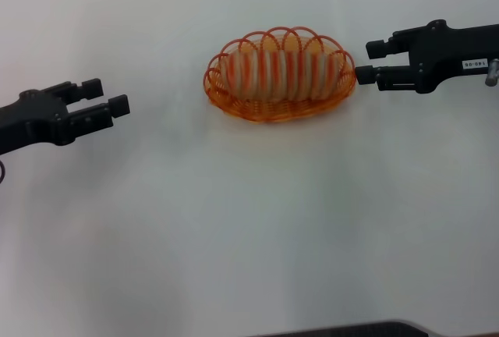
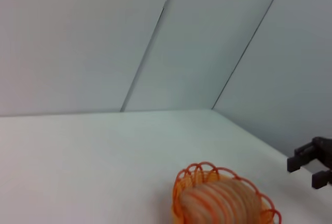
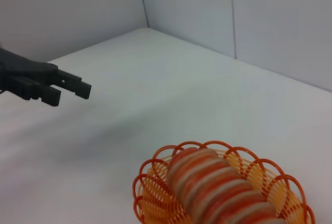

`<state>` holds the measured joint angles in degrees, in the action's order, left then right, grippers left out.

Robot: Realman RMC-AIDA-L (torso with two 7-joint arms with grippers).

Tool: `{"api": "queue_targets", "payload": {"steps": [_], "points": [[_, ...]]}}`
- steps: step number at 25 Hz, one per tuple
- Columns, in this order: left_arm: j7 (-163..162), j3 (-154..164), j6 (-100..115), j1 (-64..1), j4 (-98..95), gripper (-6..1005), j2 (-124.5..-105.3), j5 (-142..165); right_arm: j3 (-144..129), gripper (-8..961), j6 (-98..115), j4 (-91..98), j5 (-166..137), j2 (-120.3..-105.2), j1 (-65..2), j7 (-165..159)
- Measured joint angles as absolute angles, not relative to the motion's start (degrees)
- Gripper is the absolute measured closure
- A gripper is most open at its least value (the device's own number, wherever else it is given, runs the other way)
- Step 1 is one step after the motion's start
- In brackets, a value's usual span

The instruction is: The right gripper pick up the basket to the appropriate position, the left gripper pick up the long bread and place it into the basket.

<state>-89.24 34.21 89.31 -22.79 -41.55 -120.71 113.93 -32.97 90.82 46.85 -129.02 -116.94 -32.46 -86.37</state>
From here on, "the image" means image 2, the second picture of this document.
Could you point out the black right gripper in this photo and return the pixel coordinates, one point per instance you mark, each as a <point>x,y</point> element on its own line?
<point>325,151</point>

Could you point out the orange striped bread roll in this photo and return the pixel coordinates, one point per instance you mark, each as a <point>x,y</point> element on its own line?
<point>220,203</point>

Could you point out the orange woven plastic basket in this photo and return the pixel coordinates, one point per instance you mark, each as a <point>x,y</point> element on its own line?
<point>179,193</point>

